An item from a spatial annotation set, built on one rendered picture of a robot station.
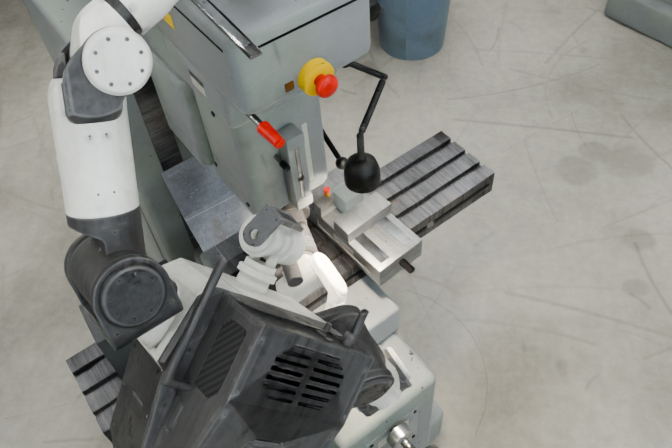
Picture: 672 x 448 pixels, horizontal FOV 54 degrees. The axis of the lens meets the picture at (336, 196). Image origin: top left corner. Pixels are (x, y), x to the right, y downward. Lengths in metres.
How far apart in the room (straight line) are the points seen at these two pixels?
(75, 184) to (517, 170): 2.72
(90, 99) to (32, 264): 2.59
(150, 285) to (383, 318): 1.02
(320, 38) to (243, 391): 0.54
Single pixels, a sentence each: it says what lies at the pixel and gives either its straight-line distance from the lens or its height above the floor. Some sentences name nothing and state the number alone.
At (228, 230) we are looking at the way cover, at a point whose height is 0.94.
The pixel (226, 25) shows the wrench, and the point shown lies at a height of 1.90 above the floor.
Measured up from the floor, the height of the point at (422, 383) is 0.78.
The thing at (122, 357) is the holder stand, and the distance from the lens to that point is 1.65.
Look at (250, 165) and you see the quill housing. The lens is 1.32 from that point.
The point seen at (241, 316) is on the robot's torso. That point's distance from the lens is 0.86.
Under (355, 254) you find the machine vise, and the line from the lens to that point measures 1.74.
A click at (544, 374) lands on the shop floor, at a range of 2.77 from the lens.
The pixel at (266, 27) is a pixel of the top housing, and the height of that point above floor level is 1.88.
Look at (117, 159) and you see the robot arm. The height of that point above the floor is 1.88.
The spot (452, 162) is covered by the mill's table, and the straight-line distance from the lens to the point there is 2.02.
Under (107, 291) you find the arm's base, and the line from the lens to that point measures 0.83.
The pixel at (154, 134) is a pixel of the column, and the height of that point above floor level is 1.27.
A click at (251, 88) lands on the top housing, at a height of 1.79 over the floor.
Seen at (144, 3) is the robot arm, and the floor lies 2.01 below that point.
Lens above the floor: 2.44
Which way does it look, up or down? 50 degrees down
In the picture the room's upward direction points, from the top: 6 degrees counter-clockwise
